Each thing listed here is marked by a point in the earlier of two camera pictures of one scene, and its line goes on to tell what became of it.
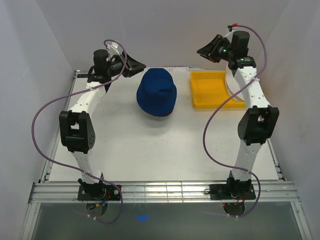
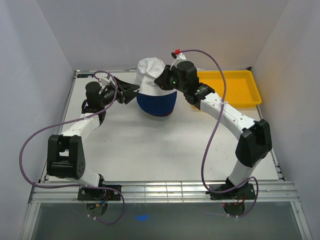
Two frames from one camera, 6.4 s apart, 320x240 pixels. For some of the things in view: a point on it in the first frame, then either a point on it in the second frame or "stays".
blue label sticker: (82, 75) stays
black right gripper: (208, 51) to (162, 80)
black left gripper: (132, 67) to (125, 93)
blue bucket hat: (156, 94) stays
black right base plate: (232, 191) stays
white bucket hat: (232, 86) to (148, 69)
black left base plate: (99, 192) stays
